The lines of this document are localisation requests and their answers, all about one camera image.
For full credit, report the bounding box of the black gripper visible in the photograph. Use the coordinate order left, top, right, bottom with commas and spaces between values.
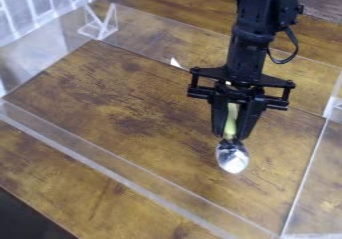
187, 26, 296, 140

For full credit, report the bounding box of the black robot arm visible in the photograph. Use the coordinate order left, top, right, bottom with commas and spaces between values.
187, 0, 304, 140

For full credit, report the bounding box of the clear acrylic enclosure wall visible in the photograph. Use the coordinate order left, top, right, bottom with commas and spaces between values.
0, 0, 342, 239

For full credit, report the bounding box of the black cable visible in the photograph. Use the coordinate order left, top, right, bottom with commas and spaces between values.
166, 0, 301, 65

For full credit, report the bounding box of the clear acrylic corner bracket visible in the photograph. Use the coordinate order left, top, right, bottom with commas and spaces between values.
78, 4, 119, 40

